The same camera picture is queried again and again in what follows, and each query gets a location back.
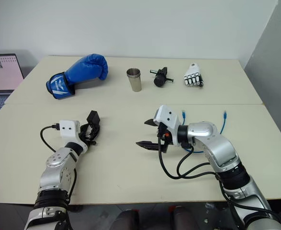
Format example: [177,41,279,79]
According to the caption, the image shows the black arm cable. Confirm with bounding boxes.
[40,123,61,153]
[157,135,227,180]

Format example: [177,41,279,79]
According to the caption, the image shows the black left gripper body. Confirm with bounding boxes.
[79,126,101,146]

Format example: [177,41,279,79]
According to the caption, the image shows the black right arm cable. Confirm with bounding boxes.
[157,135,227,180]

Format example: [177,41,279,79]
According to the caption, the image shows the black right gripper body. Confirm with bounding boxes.
[156,122,174,153]

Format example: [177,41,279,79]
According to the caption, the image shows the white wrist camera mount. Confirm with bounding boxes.
[59,120,88,153]
[153,104,180,147]

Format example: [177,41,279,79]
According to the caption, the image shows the grey laptop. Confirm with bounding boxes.
[0,53,25,126]

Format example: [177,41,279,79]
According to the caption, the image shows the stacked steel cups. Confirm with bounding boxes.
[126,68,141,92]

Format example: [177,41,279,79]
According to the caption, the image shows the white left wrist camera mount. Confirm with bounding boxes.
[59,120,88,153]

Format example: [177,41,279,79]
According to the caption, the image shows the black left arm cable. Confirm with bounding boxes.
[40,123,61,153]

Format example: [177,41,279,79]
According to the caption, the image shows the blue Ethernet cable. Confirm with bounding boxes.
[180,109,228,154]

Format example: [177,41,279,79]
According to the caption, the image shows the blue boxing glove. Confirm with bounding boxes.
[46,53,109,100]

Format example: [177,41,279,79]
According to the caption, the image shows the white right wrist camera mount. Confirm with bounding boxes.
[153,104,180,147]

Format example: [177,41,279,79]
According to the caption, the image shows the black cylindrical gripper module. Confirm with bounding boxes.
[149,67,174,88]

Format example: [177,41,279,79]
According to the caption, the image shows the white robotic hand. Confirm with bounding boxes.
[183,63,204,88]

